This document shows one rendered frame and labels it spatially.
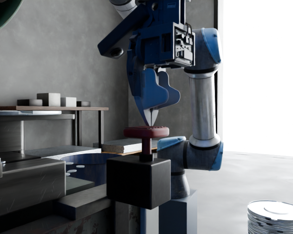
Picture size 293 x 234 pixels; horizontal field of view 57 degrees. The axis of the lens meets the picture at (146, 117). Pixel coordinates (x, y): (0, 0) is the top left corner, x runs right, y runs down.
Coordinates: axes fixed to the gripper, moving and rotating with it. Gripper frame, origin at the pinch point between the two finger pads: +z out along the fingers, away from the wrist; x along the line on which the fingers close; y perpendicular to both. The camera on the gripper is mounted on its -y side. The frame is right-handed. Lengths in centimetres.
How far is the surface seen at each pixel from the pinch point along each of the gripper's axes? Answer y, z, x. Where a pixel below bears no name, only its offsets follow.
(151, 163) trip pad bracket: 2.3, 7.0, -1.6
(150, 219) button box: -5.1, 21.3, 8.9
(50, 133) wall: -363, 36, 235
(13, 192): -10.4, 10.2, -17.2
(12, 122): -27.9, 1.2, -7.9
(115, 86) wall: -363, -52, 394
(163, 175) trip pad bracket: 3.1, 9.3, 0.6
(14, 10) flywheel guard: -63, -35, 12
